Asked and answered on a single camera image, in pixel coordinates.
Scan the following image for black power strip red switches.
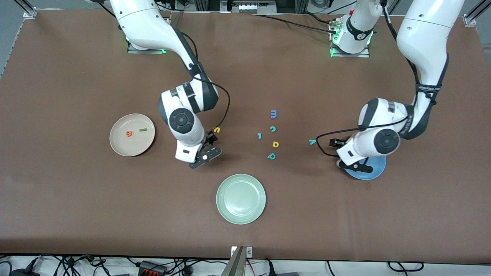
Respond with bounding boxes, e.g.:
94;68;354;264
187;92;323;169
138;260;168;276

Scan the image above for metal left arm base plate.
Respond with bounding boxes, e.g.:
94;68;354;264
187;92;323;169
330;23;371;58

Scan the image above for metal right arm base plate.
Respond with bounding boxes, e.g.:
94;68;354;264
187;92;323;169
127;36;169;54

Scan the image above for short black table cable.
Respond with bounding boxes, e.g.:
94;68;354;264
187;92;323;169
301;11;338;25

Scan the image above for aluminium frame profile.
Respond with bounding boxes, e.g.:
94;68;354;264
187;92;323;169
462;0;491;26
15;0;39;20

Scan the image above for pale green round plate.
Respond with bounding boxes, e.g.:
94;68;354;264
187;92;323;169
216;174;267;225

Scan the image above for long black table cable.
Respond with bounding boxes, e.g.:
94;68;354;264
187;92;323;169
251;13;338;35

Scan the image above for brown round plate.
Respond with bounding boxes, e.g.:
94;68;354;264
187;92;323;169
109;113;156;157

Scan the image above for black looped cable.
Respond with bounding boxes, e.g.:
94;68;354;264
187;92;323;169
387;261;425;273

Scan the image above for grey control box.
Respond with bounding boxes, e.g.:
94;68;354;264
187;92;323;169
221;0;277;15

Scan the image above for aluminium camera post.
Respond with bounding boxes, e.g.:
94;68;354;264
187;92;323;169
221;246;246;276

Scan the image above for blue round plate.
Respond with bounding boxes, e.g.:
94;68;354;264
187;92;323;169
343;155;387;181

